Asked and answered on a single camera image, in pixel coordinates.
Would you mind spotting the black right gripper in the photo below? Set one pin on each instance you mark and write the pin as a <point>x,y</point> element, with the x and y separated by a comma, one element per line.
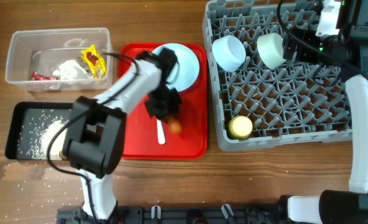
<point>307,37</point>

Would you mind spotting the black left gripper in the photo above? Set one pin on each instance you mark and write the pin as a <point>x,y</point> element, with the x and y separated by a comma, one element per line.
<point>165,116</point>

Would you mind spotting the orange carrot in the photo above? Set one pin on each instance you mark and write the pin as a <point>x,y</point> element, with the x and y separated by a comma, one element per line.
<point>174,124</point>

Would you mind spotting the green bowl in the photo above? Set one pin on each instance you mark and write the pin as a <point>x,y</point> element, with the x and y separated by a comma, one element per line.
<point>270,50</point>

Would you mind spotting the white plastic spoon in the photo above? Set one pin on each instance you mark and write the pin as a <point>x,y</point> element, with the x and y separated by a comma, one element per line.
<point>160,133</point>

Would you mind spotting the light blue plate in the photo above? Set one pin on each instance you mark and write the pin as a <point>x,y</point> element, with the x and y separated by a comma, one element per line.
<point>186,70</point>

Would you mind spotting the light blue bowl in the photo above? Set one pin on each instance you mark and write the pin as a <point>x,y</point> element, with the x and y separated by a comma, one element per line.
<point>229,53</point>

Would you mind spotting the yellow cup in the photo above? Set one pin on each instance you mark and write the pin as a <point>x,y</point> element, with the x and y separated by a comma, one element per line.
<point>240,127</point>

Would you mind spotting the yellow snack wrapper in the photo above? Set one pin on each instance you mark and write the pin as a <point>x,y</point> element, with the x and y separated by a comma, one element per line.
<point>95,61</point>

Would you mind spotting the white napkin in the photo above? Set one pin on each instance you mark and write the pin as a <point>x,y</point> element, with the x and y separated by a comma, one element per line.
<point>72,70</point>

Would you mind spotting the brown mushroom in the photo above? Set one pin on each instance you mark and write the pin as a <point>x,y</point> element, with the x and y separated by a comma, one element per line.
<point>62,155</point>

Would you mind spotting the white rice pile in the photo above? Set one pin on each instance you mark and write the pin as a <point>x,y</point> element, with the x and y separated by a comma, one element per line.
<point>37,130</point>

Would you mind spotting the red snack wrapper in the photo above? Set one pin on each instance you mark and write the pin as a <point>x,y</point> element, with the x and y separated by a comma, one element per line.
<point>38,77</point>

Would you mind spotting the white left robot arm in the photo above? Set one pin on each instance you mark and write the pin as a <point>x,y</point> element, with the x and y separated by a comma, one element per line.
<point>94,141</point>

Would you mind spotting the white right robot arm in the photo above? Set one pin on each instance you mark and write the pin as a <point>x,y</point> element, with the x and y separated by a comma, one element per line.
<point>351,206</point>

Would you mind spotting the grey dishwasher rack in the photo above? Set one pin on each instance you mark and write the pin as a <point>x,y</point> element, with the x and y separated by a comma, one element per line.
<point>293,103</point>

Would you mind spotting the black waste tray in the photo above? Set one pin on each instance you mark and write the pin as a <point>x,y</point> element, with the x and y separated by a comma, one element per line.
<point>17,120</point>

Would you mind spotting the red serving tray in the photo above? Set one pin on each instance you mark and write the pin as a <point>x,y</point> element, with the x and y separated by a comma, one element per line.
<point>141,130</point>

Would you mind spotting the clear plastic bin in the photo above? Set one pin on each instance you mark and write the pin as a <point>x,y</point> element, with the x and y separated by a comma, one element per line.
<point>42,51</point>

